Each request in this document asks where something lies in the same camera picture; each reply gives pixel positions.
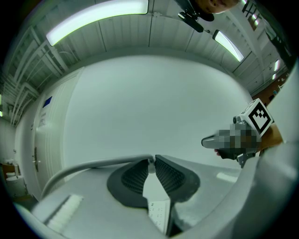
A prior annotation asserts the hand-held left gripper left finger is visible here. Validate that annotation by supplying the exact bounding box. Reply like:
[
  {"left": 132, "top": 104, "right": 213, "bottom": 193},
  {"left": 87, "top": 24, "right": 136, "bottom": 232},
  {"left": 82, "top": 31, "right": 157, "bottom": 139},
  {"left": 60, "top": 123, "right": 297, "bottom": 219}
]
[{"left": 30, "top": 160, "right": 168, "bottom": 239}]

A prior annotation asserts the long ceiling light panel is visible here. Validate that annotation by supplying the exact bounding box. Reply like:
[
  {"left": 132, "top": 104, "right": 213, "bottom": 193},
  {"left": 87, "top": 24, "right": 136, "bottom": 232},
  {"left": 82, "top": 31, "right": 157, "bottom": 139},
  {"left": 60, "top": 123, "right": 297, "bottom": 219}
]
[{"left": 46, "top": 0, "right": 150, "bottom": 47}]

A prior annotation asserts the white door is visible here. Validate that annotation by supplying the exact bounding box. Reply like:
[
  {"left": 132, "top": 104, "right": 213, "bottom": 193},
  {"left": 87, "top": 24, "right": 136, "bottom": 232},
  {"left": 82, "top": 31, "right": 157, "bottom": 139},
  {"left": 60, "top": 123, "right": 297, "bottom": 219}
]
[{"left": 31, "top": 70, "right": 82, "bottom": 201}]

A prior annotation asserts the person's right hand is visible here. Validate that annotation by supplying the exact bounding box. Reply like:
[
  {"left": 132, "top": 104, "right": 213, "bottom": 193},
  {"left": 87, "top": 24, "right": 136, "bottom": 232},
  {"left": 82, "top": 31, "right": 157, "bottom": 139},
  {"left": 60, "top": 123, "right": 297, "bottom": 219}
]
[{"left": 238, "top": 134, "right": 259, "bottom": 152}]

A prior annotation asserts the white ceiling pipe rack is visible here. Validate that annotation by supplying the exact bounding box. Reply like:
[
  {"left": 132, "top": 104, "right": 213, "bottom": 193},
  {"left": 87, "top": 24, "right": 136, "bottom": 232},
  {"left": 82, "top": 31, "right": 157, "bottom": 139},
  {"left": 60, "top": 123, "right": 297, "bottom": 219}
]
[{"left": 0, "top": 25, "right": 68, "bottom": 127}]

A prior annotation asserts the person's black printed shirt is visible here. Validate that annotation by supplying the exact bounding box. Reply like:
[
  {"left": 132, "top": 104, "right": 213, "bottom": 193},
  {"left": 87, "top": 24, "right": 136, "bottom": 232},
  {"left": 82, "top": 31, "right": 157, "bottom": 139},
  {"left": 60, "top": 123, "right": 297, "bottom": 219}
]
[{"left": 240, "top": 0, "right": 297, "bottom": 68}]

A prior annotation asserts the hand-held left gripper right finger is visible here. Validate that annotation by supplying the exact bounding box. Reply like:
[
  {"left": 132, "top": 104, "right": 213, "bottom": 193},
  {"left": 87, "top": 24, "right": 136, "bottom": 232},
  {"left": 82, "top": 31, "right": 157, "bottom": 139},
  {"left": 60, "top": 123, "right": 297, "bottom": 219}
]
[{"left": 155, "top": 154, "right": 242, "bottom": 235}]

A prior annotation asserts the person's right forearm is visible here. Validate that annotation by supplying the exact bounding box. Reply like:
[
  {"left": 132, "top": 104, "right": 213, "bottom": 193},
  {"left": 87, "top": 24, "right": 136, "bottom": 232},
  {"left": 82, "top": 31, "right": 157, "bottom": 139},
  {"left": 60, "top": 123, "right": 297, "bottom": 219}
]
[{"left": 258, "top": 123, "right": 284, "bottom": 152}]

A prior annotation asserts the person's head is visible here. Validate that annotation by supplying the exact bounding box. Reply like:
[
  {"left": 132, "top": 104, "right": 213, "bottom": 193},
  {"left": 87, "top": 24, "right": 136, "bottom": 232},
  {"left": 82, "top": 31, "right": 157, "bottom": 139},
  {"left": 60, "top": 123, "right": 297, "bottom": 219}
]
[{"left": 195, "top": 0, "right": 239, "bottom": 14}]

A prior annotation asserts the white round tub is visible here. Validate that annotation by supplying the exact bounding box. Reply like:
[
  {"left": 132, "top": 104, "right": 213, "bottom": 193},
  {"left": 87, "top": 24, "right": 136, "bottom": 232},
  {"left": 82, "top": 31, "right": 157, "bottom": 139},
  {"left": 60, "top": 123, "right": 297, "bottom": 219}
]
[{"left": 6, "top": 175, "right": 28, "bottom": 198}]

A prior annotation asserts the metal door handle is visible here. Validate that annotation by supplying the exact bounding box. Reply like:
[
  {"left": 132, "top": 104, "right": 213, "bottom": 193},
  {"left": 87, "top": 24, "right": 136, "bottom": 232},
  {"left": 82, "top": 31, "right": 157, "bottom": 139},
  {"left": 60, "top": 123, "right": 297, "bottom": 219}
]
[{"left": 33, "top": 147, "right": 39, "bottom": 172}]

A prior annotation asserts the white power strip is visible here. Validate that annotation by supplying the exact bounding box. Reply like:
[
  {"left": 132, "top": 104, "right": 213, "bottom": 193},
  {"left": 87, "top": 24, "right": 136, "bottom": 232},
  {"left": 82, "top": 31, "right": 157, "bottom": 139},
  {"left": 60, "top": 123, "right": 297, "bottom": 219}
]
[{"left": 147, "top": 199, "right": 171, "bottom": 235}]

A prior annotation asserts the white paper notice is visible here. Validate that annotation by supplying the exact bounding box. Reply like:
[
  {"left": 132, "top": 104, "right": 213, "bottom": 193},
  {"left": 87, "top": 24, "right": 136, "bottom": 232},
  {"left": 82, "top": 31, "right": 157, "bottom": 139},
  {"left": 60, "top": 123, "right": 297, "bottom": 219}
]
[{"left": 37, "top": 112, "right": 47, "bottom": 128}]

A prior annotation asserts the short ceiling light panel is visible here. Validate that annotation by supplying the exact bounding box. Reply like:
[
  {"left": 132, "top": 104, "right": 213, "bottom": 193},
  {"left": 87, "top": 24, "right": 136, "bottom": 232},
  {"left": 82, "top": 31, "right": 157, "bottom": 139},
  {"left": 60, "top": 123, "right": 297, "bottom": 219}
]
[{"left": 212, "top": 29, "right": 244, "bottom": 63}]

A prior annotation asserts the black head camera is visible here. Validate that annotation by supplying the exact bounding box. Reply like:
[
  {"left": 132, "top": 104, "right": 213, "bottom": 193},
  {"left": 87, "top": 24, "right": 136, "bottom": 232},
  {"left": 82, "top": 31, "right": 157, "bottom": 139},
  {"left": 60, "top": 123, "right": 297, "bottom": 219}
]
[{"left": 178, "top": 9, "right": 204, "bottom": 33}]

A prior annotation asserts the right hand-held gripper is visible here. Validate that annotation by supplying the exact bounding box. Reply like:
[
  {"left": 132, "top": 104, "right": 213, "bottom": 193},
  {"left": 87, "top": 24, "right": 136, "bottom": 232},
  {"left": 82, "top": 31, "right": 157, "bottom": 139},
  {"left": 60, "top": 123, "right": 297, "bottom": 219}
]
[{"left": 202, "top": 98, "right": 274, "bottom": 169}]

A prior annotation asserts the grey cable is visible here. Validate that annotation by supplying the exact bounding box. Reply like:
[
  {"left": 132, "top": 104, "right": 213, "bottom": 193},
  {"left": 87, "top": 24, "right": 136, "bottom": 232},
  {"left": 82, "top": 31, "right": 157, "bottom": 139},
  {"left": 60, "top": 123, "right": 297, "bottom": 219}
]
[{"left": 42, "top": 154, "right": 154, "bottom": 201}]

